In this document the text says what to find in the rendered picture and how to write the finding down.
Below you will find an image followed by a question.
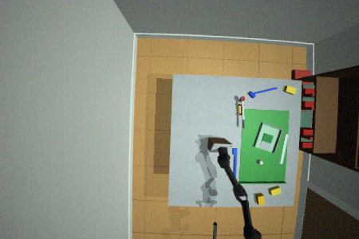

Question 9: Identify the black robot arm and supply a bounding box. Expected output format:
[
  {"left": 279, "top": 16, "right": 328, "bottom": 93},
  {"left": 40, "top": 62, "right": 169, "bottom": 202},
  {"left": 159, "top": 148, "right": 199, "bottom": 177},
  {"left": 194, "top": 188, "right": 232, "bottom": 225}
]
[{"left": 217, "top": 147, "right": 262, "bottom": 239}]

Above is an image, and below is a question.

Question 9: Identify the green putting mat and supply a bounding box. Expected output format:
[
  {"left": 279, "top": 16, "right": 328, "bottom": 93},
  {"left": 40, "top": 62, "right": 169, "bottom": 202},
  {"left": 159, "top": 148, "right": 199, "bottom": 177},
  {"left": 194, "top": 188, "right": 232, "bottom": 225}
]
[{"left": 239, "top": 109, "right": 290, "bottom": 182}]

